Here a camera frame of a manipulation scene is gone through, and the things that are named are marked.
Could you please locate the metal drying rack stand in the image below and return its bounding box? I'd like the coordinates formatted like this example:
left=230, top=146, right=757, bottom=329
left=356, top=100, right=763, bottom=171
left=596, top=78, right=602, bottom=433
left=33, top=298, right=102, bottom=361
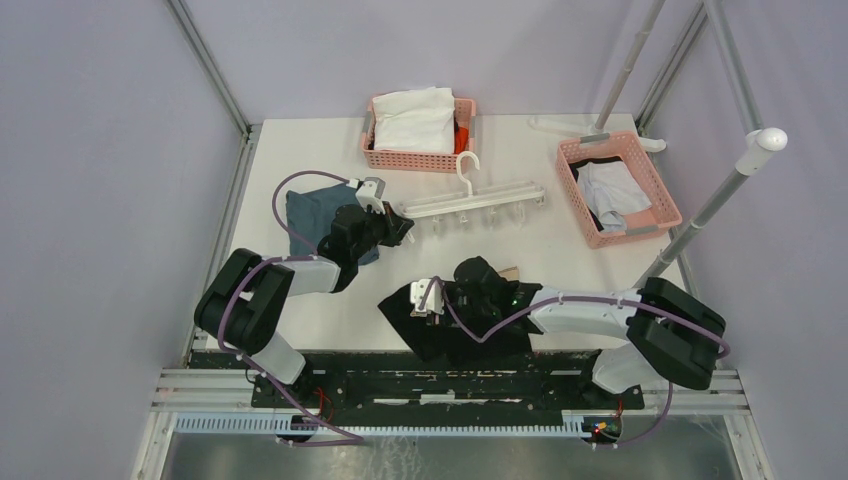
left=529, top=1, right=788, bottom=287

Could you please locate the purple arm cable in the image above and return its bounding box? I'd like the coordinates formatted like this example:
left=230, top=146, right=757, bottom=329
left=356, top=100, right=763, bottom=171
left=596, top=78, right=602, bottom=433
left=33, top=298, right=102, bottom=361
left=217, top=170, right=366, bottom=448
left=415, top=276, right=732, bottom=448

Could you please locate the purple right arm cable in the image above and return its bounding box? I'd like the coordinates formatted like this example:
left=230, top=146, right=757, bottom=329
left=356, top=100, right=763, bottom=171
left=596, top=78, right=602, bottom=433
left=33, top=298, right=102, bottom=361
left=415, top=276, right=732, bottom=448

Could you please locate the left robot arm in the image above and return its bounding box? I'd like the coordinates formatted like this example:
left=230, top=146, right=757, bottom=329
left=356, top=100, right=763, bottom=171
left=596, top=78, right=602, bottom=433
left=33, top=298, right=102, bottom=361
left=194, top=202, right=414, bottom=407

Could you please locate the pink basket with white cloth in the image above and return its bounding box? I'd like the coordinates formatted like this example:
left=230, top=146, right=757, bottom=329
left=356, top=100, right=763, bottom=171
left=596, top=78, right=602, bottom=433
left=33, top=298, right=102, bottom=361
left=360, top=98, right=478, bottom=173

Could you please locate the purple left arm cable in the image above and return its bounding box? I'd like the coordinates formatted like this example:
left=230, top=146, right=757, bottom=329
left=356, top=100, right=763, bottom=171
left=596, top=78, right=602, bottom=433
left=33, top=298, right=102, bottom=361
left=217, top=170, right=366, bottom=448

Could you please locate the folded blue-grey cloth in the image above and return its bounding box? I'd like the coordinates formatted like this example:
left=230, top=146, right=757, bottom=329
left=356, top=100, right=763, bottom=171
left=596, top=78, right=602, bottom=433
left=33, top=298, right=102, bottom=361
left=284, top=185, right=359, bottom=247

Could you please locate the black underwear beige waistband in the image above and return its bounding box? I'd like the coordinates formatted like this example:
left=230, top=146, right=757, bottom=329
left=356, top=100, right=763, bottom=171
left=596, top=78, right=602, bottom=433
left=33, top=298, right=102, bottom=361
left=378, top=283, right=542, bottom=366

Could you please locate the light grey underwear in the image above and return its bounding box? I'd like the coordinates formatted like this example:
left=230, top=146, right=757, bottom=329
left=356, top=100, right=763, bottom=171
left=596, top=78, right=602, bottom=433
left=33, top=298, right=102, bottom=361
left=573, top=157, right=652, bottom=233

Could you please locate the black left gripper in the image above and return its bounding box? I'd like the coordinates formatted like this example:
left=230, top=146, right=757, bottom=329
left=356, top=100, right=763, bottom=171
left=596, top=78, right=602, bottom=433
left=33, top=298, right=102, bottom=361
left=352, top=199, right=412, bottom=260

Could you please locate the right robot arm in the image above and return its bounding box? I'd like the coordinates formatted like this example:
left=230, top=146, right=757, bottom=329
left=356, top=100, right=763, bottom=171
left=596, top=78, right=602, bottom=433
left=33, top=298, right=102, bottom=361
left=415, top=256, right=730, bottom=408

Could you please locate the white crumpled cloth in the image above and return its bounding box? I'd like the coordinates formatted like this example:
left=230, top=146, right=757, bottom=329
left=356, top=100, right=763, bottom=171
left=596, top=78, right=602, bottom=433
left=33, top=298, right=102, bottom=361
left=372, top=87, right=455, bottom=154

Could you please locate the white clip hanger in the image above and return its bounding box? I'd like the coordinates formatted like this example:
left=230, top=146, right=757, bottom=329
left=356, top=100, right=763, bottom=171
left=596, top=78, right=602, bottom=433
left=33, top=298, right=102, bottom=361
left=396, top=151, right=547, bottom=233

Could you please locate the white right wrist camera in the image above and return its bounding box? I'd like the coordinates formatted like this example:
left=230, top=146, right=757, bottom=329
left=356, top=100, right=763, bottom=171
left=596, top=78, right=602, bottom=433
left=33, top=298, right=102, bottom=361
left=409, top=277, right=445, bottom=317

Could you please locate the pink basket with underwear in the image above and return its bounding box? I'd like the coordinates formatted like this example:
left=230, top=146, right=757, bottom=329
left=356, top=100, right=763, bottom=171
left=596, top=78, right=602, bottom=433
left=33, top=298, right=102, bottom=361
left=556, top=131, right=682, bottom=249

